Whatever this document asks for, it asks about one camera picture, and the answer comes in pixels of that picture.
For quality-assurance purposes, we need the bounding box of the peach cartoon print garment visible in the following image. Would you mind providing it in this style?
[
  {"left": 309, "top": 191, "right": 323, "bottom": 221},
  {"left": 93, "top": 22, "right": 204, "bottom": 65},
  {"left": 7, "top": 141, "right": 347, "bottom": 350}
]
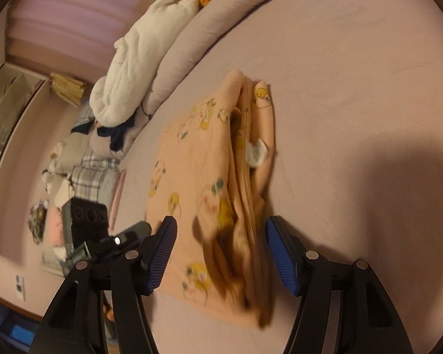
[{"left": 146, "top": 71, "right": 275, "bottom": 328}]

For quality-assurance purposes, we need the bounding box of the clothes pile on floor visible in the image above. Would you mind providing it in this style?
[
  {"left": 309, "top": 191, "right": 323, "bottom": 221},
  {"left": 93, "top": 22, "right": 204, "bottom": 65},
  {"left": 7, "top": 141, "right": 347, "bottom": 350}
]
[{"left": 27, "top": 132, "right": 90, "bottom": 276}]

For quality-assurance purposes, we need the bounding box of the plaid grey pillow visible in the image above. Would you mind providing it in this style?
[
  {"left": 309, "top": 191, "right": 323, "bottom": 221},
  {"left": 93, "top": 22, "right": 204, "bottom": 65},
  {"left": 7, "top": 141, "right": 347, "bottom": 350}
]
[{"left": 68, "top": 102, "right": 120, "bottom": 211}]

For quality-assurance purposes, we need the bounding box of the dark navy garment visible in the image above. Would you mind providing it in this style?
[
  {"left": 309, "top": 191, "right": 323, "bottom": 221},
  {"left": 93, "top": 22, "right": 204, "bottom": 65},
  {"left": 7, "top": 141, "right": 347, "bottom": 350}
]
[{"left": 71, "top": 114, "right": 136, "bottom": 152}]

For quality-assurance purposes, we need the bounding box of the white fluffy goose plush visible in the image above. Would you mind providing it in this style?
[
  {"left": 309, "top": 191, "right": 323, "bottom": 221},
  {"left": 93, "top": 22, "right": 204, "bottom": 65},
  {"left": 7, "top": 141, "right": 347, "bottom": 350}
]
[{"left": 89, "top": 0, "right": 211, "bottom": 127}]

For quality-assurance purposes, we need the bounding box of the yellow straw broom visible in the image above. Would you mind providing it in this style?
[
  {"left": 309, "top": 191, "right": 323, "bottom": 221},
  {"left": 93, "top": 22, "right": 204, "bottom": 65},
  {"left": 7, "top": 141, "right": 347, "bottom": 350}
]
[{"left": 49, "top": 73, "right": 87, "bottom": 107}]

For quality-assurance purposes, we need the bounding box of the white open wardrobe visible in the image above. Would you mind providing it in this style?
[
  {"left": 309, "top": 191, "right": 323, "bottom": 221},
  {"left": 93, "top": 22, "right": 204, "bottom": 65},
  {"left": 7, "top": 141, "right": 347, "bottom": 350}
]
[{"left": 0, "top": 62, "right": 49, "bottom": 160}]

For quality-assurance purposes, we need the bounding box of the pink curtain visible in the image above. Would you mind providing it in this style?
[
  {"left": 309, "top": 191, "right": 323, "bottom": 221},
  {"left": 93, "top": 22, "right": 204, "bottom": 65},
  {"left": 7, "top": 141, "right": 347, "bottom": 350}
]
[{"left": 5, "top": 0, "right": 155, "bottom": 83}]

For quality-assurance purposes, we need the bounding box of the lilac rolled duvet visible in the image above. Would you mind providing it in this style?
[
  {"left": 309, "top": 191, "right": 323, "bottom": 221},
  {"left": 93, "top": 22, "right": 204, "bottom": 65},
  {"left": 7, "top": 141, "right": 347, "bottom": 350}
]
[{"left": 90, "top": 0, "right": 267, "bottom": 160}]

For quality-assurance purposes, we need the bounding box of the white wall socket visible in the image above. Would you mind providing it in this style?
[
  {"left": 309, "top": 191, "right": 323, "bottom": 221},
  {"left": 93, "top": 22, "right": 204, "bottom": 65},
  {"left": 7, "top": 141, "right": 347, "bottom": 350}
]
[{"left": 15, "top": 274, "right": 25, "bottom": 302}]

